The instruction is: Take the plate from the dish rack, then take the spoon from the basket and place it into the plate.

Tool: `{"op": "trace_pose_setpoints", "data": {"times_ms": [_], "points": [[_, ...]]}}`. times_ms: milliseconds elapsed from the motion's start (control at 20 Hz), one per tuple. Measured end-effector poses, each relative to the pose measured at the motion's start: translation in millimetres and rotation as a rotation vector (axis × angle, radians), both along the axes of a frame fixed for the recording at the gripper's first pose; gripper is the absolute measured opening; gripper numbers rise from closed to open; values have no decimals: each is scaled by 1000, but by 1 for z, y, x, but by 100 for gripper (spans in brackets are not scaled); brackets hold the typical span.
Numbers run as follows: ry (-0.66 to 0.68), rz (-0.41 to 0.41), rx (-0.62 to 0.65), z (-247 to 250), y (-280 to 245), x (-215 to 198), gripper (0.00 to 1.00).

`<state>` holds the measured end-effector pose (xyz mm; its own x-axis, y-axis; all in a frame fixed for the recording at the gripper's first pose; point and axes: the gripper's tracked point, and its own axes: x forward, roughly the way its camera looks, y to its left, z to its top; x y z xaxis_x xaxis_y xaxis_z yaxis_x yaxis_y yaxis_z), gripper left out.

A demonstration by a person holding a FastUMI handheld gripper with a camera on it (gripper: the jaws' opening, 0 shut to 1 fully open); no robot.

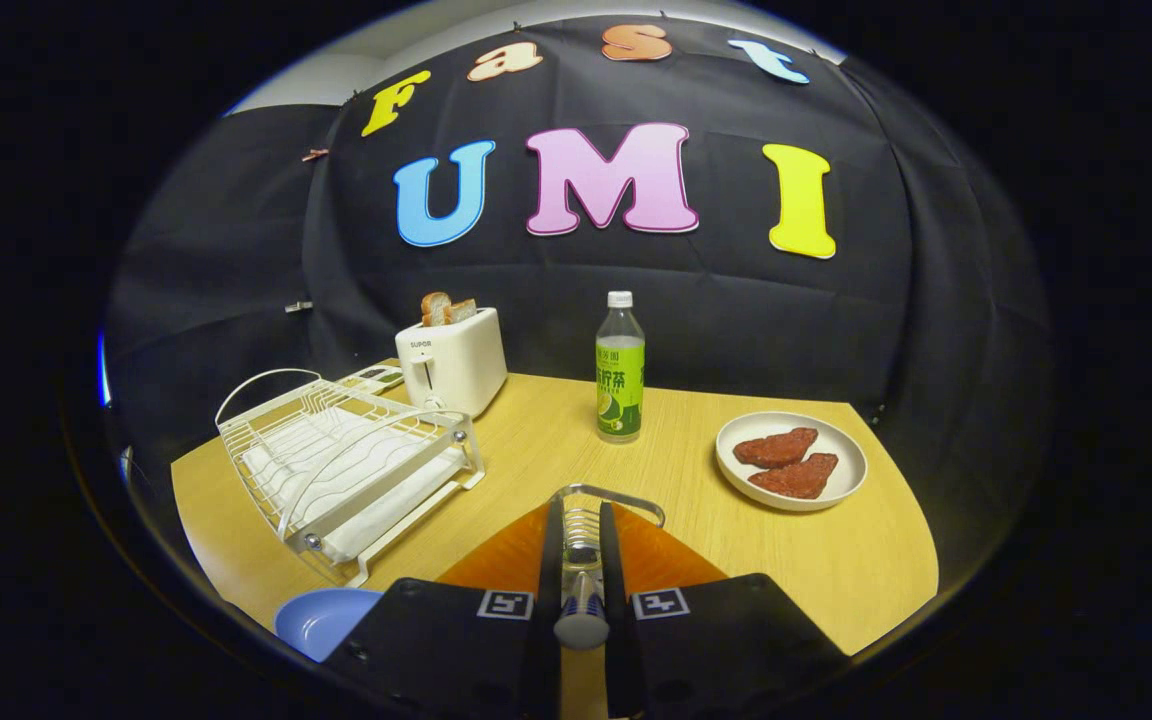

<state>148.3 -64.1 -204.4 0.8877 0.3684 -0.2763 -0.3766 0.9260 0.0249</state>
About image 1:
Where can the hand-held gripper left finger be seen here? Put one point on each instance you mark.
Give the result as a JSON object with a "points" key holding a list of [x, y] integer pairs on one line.
{"points": [[548, 600]]}

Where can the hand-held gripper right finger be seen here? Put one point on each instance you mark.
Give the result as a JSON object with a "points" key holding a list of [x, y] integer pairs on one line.
{"points": [[616, 620]]}

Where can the blue plate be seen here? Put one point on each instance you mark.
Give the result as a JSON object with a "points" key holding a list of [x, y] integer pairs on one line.
{"points": [[321, 620]]}

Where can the white dish with meat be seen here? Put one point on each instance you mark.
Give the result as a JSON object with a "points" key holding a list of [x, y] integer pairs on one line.
{"points": [[848, 470]]}

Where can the white ribbed drip tray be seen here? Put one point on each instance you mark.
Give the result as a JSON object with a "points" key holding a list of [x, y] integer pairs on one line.
{"points": [[376, 515]]}

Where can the green label drink bottle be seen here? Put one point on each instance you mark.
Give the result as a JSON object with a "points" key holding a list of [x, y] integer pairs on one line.
{"points": [[620, 390]]}

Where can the red meat piece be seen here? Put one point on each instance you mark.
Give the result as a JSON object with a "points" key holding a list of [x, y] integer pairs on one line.
{"points": [[776, 447], [796, 477]]}

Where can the white toaster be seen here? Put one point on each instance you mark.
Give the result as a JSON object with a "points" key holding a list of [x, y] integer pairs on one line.
{"points": [[461, 365]]}

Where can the divided white grain tray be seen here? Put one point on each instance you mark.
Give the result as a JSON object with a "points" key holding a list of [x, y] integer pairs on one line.
{"points": [[376, 377]]}

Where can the toast bread slice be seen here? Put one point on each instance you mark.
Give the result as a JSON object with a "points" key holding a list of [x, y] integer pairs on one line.
{"points": [[435, 308], [464, 310]]}

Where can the black backdrop cloth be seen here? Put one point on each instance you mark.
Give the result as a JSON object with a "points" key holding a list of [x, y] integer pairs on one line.
{"points": [[736, 320]]}

